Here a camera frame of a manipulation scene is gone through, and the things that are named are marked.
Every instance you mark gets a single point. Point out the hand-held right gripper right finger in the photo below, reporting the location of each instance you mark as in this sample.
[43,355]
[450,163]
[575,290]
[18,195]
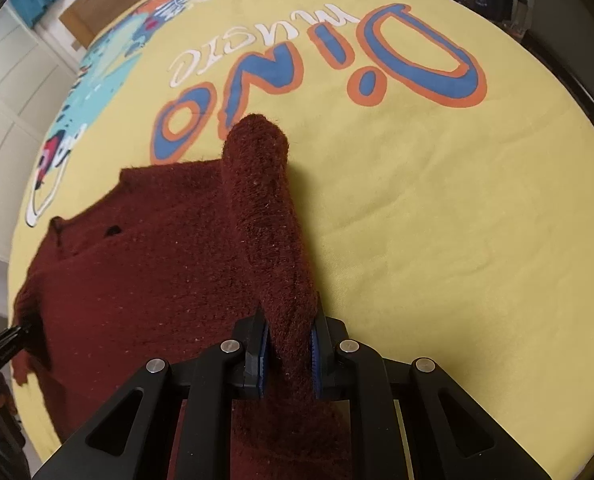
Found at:
[317,362]

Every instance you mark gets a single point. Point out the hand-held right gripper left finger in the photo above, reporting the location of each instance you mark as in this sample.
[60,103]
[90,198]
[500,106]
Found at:
[260,360]

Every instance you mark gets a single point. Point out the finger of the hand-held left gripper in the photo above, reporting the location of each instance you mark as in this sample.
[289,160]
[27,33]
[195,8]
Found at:
[10,339]

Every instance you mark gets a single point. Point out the dark red knit sweater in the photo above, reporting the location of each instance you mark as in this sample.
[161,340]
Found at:
[177,270]

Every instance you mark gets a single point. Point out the yellow printed blanket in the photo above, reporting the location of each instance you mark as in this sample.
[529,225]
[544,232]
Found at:
[427,210]

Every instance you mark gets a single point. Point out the white wardrobe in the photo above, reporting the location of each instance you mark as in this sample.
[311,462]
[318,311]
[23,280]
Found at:
[12,125]

